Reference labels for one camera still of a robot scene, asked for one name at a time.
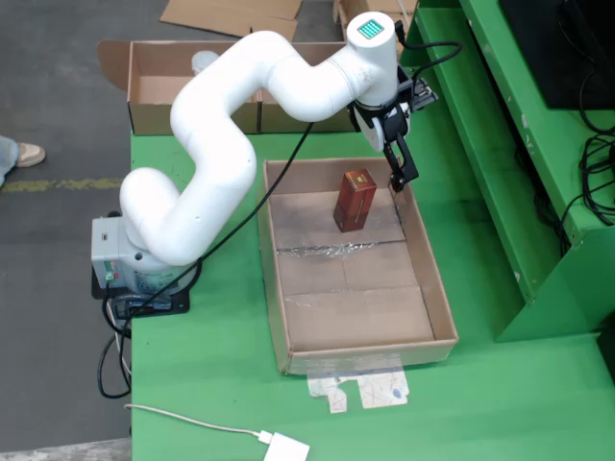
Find cardboard tray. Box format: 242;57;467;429
257;155;460;376

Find white adapter block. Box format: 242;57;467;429
262;431;311;461

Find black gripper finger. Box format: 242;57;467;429
382;133;420;194

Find black cable bundle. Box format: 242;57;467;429
513;61;615;260

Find green metal shelf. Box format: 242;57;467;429
398;0;615;345

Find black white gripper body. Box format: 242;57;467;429
348;95;413;153

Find red-brown carton box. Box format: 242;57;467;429
332;168;379;234

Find open cardboard box with flap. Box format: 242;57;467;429
97;39;263;136

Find thin white cable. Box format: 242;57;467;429
123;403;275;446

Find black monitor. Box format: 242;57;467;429
497;0;615;110

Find long black arm cable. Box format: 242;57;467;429
108;122;316;321

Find flat open cardboard box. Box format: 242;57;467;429
159;0;304;44

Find strapped printed cardboard box stack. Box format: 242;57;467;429
333;0;418;30

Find white plastic bottle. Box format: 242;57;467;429
191;50;220;76

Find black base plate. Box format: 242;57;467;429
90;263;191;318

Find black camera cable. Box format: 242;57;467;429
393;19;463;81

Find blue jeans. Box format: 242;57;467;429
0;136;20;186

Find beige sneaker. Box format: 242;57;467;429
12;142;47;169

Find black power cable loops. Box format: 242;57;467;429
97;297;134;400

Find grey robot base box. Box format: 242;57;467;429
90;218;122;284

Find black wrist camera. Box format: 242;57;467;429
407;76;439;114

